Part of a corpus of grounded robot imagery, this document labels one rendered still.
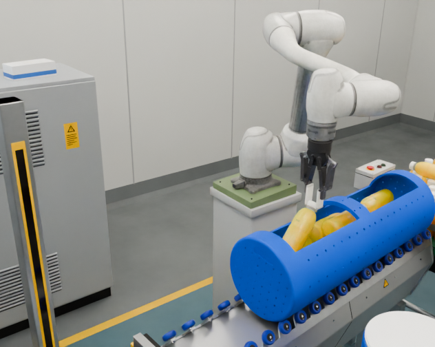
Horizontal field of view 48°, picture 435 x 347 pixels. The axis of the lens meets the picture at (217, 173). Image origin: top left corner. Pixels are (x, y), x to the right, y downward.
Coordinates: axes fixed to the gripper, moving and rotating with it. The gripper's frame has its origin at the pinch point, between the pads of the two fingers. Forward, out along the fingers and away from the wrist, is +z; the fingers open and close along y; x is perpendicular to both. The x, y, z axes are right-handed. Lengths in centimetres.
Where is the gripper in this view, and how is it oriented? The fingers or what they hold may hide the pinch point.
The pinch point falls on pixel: (314, 196)
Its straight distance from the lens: 164.1
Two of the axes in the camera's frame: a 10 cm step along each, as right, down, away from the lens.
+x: 7.5, -2.5, 6.1
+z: -0.1, 9.2, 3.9
